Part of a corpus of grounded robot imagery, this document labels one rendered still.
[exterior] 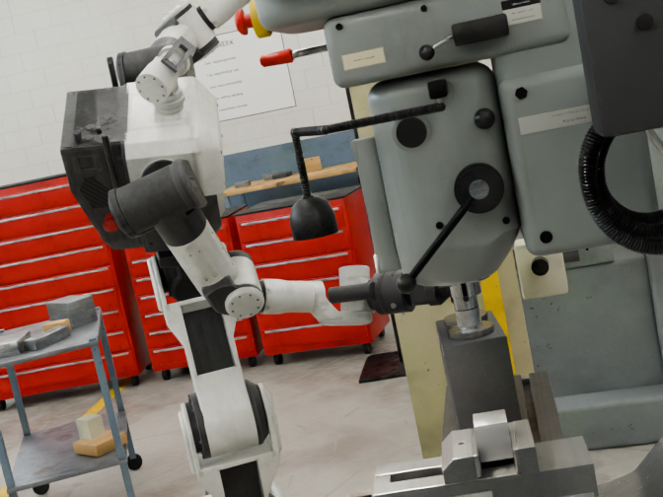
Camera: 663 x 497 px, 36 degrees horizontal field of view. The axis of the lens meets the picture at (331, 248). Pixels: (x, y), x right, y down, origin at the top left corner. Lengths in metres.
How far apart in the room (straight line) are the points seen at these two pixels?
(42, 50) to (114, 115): 9.49
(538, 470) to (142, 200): 0.82
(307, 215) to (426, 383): 1.96
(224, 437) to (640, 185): 1.07
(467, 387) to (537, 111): 0.68
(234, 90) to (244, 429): 8.84
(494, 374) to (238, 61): 9.07
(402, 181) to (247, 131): 9.38
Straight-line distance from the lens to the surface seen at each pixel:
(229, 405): 2.15
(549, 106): 1.44
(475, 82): 1.46
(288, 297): 2.05
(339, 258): 6.18
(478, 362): 1.94
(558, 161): 1.45
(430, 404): 3.47
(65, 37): 11.41
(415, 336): 3.40
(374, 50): 1.44
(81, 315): 4.74
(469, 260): 1.51
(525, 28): 1.44
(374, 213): 1.56
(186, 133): 1.95
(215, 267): 1.95
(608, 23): 1.20
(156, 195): 1.83
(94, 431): 4.64
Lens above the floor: 1.63
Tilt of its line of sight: 9 degrees down
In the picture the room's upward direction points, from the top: 12 degrees counter-clockwise
